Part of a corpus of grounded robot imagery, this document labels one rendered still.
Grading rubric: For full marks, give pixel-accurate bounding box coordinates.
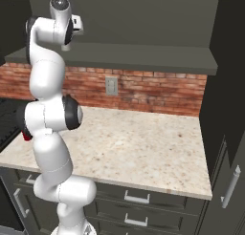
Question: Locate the black stove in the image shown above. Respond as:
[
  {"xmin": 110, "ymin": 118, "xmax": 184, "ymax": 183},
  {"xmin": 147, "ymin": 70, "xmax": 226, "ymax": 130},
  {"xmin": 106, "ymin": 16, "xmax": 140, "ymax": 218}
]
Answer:
[{"xmin": 0, "ymin": 97, "xmax": 36, "ymax": 152}]

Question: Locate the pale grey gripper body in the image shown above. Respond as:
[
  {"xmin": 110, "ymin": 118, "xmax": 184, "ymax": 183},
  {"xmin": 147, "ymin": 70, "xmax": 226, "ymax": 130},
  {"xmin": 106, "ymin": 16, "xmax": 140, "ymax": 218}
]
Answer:
[{"xmin": 60, "ymin": 43, "xmax": 72, "ymax": 53}]

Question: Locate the dark grey base cabinet door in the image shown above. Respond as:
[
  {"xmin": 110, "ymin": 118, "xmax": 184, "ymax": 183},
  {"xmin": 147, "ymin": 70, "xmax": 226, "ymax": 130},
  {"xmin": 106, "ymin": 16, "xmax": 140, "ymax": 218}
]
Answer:
[{"xmin": 0, "ymin": 176, "xmax": 63, "ymax": 235}]

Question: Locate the white cabinet door handle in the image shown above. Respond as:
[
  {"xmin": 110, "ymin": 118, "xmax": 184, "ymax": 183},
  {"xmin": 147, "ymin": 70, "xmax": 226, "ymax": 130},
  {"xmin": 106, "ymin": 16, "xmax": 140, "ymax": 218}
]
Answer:
[{"xmin": 12, "ymin": 187, "xmax": 31, "ymax": 219}]

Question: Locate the dark grey narrow drawer front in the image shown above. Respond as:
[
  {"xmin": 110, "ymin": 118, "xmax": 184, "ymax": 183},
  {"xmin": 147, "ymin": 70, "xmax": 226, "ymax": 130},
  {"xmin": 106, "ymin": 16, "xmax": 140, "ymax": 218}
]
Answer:
[{"xmin": 14, "ymin": 169, "xmax": 42, "ymax": 189}]

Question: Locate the dark grey tall cabinet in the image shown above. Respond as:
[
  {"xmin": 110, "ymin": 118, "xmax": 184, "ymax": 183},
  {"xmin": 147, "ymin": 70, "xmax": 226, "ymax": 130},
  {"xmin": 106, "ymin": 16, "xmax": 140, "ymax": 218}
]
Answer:
[{"xmin": 194, "ymin": 0, "xmax": 245, "ymax": 235}]

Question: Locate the white drawer handle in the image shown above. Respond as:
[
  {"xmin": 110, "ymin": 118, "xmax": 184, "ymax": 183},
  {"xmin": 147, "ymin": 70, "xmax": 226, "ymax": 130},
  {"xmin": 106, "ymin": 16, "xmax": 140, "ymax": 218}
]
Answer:
[
  {"xmin": 123, "ymin": 212, "xmax": 149, "ymax": 227},
  {"xmin": 25, "ymin": 174, "xmax": 36, "ymax": 185},
  {"xmin": 123, "ymin": 189, "xmax": 151, "ymax": 204}
]

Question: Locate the dark grey wall cabinet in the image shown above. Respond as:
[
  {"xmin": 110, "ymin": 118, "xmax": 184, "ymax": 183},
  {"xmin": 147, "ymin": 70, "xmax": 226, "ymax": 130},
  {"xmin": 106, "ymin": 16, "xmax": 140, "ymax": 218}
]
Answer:
[{"xmin": 4, "ymin": 0, "xmax": 237, "ymax": 76}]

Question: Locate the red stove knob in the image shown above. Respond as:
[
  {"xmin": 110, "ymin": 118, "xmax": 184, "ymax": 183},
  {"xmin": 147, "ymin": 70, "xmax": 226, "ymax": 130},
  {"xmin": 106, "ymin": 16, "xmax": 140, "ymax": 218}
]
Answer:
[{"xmin": 21, "ymin": 130, "xmax": 33, "ymax": 142}]

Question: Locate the grey wall outlet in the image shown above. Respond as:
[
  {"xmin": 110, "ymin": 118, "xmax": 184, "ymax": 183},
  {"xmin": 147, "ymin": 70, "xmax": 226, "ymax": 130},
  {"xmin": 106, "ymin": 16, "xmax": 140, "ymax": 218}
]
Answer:
[{"xmin": 105, "ymin": 75, "xmax": 120, "ymax": 96}]

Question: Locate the long white cabinet handle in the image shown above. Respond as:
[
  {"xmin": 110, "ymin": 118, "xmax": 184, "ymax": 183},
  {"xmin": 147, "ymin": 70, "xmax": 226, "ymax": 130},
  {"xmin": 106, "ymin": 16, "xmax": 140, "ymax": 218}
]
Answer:
[{"xmin": 220, "ymin": 164, "xmax": 242, "ymax": 210}]

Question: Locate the dark grey wide drawer front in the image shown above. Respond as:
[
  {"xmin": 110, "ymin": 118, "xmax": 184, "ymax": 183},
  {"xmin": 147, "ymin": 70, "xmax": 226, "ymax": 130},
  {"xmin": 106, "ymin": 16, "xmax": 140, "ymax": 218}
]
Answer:
[
  {"xmin": 83, "ymin": 200, "xmax": 201, "ymax": 235},
  {"xmin": 95, "ymin": 181, "xmax": 207, "ymax": 216}
]

